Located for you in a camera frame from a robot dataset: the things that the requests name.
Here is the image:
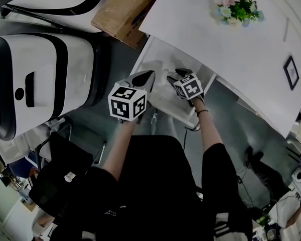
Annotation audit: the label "black chair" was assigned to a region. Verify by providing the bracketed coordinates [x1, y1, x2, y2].
[29, 119, 108, 219]

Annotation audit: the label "black picture frame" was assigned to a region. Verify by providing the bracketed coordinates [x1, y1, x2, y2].
[283, 55, 300, 91]

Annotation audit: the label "person's left forearm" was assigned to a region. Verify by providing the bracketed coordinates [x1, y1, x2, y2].
[101, 119, 139, 182]

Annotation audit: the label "white desk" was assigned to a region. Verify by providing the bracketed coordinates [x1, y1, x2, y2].
[138, 0, 301, 138]

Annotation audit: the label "white desk drawer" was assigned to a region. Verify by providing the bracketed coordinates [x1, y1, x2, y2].
[129, 35, 218, 129]

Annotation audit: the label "person's right forearm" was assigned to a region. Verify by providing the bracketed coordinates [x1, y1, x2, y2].
[192, 97, 224, 152]

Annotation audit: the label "potted artificial flowers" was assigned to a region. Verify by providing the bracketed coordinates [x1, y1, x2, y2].
[210, 0, 265, 28]

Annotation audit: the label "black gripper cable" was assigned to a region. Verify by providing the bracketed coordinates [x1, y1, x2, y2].
[182, 101, 202, 152]

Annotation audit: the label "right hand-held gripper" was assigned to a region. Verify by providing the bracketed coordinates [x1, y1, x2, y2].
[167, 68, 206, 107]

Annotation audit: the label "brown cardboard box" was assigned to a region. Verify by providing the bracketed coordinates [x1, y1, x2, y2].
[91, 0, 168, 49]

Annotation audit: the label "person's black shirt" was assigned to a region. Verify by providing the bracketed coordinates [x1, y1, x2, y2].
[72, 134, 254, 241]

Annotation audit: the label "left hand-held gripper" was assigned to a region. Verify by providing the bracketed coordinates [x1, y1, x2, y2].
[107, 70, 157, 125]

